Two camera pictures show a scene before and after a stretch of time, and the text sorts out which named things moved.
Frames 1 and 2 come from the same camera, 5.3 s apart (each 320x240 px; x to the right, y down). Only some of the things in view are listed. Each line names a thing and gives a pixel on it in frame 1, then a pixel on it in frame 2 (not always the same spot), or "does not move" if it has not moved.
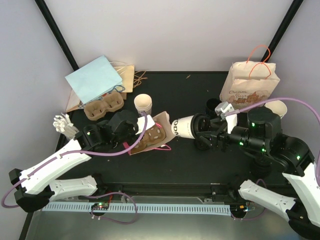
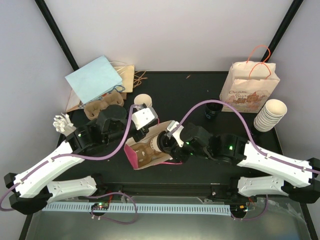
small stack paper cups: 143,102 does not move
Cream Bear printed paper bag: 247,83 does not move
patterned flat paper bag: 74,103 does not move
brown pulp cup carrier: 152,137 → 145,153
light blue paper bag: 95,79 does not move
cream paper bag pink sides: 164,121 → 153,131
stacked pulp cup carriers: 95,110 does not move
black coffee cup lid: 199,123 → 164,144
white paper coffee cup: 181,127 → 154,144
